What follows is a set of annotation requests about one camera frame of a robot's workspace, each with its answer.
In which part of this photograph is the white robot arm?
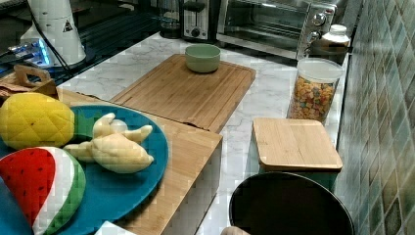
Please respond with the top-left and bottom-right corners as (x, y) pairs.
(21, 0), (86, 68)

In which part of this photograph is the bamboo cutting board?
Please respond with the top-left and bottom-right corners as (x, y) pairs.
(112, 54), (255, 133)

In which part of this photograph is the green ceramic bowl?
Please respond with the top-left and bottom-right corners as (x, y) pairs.
(185, 44), (221, 73)

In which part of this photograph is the plush peeled banana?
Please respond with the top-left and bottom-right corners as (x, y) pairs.
(64, 113), (154, 173)

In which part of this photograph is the black silver toaster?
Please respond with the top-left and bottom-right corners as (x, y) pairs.
(181, 0), (221, 42)

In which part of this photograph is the teal canister with bamboo lid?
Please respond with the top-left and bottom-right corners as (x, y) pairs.
(248, 117), (343, 191)

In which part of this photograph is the black round pot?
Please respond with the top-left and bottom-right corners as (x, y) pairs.
(229, 172), (354, 235)

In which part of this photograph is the wooden spoon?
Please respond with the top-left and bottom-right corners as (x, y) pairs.
(220, 226), (250, 235)

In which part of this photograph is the glass cereal jar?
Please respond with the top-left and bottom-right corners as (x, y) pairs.
(287, 58), (344, 122)

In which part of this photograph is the stainless toaster oven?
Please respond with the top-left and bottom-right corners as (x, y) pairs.
(216, 0), (338, 60)

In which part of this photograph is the brown bottle with white cap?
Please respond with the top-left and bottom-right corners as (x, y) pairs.
(309, 24), (350, 66)

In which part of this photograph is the plush watermelon slice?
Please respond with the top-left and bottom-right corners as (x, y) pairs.
(1, 147), (86, 235)

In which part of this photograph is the yellow plush lemon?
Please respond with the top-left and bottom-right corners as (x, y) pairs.
(1, 92), (74, 150)

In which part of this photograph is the wooden tea box holder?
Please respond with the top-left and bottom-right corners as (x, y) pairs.
(0, 65), (59, 100)

